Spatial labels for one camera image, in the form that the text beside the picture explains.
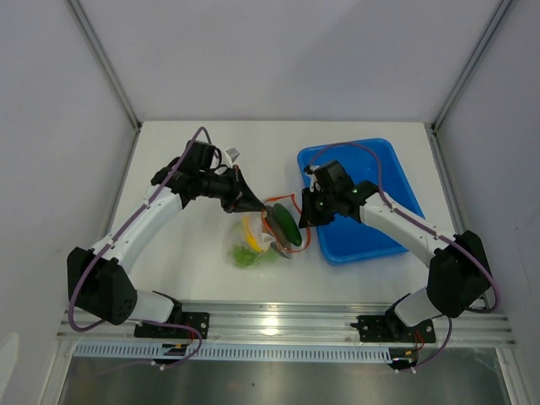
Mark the green grapes toy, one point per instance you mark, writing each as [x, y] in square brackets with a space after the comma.
[244, 257]

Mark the white slotted cable duct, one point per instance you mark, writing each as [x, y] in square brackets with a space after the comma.
[234, 352]

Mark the clear zip bag orange zipper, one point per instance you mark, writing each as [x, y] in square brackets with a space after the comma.
[291, 202]

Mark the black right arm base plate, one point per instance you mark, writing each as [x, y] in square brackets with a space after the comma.
[383, 329]

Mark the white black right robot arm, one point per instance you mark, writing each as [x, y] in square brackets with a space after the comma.
[457, 267]

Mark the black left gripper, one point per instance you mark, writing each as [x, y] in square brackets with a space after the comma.
[245, 200]

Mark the blue plastic bin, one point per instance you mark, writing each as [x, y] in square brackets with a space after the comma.
[345, 241]

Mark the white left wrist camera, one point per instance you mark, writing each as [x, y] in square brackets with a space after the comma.
[230, 155]

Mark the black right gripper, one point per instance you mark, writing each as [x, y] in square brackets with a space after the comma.
[308, 217]

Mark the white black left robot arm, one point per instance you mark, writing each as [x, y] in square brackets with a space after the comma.
[98, 278]

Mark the yellow orange pepper toy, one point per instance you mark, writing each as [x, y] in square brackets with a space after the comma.
[252, 229]

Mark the grey fish toy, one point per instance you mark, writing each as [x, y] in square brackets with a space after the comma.
[281, 243]

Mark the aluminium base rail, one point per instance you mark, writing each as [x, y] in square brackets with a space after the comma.
[329, 324]

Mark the white green cabbage toy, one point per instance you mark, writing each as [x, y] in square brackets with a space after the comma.
[237, 230]

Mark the green cucumber toy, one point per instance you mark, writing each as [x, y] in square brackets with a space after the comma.
[287, 224]

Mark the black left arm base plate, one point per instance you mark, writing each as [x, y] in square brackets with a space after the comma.
[199, 321]

